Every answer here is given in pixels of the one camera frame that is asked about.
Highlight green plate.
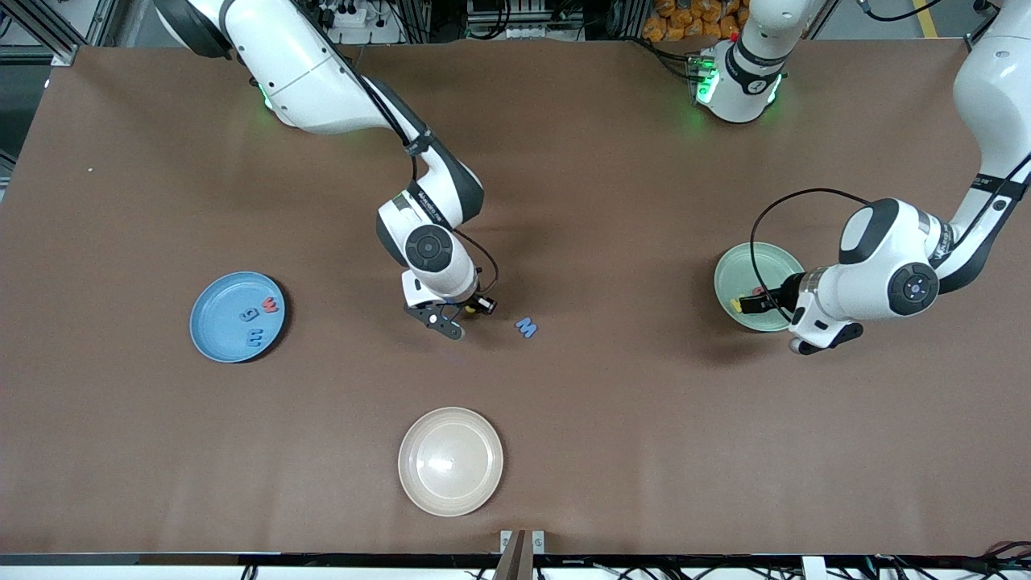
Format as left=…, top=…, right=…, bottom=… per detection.
left=714, top=242, right=806, bottom=333

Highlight beige plate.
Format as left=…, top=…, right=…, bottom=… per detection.
left=398, top=407, right=504, bottom=517

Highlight blue plate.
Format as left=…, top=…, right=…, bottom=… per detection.
left=189, top=271, right=287, bottom=363

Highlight black electronics rack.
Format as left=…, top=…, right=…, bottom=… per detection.
left=467, top=0, right=585, bottom=41

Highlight orange packets pile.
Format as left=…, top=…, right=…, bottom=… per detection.
left=642, top=0, right=742, bottom=43

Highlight white power strip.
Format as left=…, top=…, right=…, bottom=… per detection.
left=310, top=0, right=404, bottom=45

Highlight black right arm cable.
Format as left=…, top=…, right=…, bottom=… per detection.
left=322, top=32, right=500, bottom=300

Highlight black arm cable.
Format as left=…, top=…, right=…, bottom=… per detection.
left=749, top=188, right=875, bottom=312
left=322, top=32, right=500, bottom=300

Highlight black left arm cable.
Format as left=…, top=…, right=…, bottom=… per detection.
left=749, top=188, right=875, bottom=312

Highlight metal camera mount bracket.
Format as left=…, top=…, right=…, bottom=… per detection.
left=499, top=529, right=546, bottom=580

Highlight aluminium frame beam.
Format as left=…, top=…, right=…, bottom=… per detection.
left=0, top=0, right=81, bottom=67

